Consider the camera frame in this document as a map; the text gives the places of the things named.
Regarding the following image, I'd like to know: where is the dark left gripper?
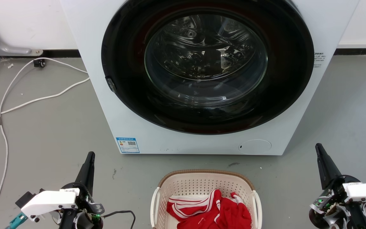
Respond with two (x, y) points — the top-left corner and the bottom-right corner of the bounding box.
(59, 152), (105, 229)

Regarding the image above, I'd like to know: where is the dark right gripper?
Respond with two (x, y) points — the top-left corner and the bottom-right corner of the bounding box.
(309, 143), (366, 229)

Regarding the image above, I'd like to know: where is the beige perforated laundry basket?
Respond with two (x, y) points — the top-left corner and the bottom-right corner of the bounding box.
(150, 169), (262, 229)

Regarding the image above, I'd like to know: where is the blue white energy label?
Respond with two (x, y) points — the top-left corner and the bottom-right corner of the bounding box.
(116, 137), (140, 154)

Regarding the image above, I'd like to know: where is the small black box module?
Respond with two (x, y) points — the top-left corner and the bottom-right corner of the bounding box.
(15, 191), (37, 208)

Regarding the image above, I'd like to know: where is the round white filter cover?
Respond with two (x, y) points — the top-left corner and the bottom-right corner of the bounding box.
(238, 139), (272, 155)

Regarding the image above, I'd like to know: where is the teal plastic connector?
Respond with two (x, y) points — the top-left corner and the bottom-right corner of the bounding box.
(6, 212), (28, 229)

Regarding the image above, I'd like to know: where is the white front-load washing machine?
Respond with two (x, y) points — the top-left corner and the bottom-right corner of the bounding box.
(60, 0), (360, 156)

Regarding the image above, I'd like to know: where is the red garment with white stripes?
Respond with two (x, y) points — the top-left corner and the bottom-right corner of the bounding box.
(166, 189), (252, 229)

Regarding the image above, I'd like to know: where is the small printed text sticker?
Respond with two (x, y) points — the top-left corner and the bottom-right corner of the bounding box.
(313, 52), (326, 68)

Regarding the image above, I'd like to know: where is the black round washing machine door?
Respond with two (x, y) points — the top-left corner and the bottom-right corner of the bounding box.
(101, 0), (315, 135)

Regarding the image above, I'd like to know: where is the thin black left gripper cable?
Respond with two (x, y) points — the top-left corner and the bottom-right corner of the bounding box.
(103, 210), (136, 229)

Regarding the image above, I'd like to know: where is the thin white cable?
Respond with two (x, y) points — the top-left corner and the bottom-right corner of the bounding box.
(0, 57), (89, 229)

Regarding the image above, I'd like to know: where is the thick white power cable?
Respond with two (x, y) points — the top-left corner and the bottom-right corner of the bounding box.
(0, 77), (90, 122)

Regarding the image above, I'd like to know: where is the grey metal pipe bracket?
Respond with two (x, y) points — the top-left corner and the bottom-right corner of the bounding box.
(0, 11), (44, 57)

